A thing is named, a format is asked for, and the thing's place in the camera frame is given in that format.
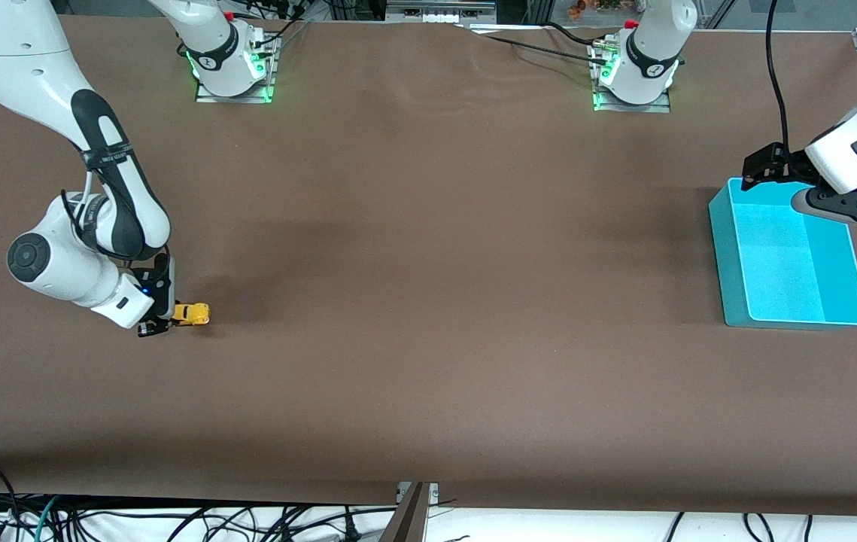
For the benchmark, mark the yellow beetle toy car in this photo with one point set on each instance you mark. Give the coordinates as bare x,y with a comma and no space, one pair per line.
195,313

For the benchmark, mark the white power strip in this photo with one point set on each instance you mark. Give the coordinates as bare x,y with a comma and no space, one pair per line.
439,13

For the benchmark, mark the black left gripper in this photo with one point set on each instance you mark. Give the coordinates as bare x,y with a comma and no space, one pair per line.
783,166

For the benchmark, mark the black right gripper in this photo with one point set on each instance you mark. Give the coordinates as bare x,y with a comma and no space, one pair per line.
162,287

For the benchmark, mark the metal table bracket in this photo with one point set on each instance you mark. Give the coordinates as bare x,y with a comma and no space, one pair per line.
409,519

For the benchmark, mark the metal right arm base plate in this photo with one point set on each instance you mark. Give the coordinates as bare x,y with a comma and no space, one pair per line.
236,98

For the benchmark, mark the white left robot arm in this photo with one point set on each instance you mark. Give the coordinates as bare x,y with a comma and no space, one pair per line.
646,53

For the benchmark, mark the teal plastic bin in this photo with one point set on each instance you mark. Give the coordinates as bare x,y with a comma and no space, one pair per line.
789,278

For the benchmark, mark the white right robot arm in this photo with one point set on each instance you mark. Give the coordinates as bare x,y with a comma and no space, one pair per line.
22,60

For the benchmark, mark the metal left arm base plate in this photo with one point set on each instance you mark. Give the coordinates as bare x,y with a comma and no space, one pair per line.
635,108

